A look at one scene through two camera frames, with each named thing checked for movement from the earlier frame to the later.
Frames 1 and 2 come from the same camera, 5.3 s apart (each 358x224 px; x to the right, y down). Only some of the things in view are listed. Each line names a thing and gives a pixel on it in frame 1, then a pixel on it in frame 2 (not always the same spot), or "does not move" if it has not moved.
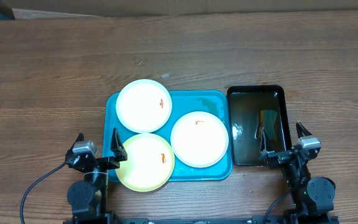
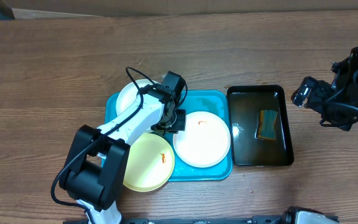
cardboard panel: x=37 y=9 does not move
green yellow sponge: x=267 y=119 does not move
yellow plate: x=150 y=163 does not move
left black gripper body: x=107 y=164 → x=177 y=124
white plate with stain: x=199 y=139 does not move
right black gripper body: x=279 y=157 → x=312 y=98
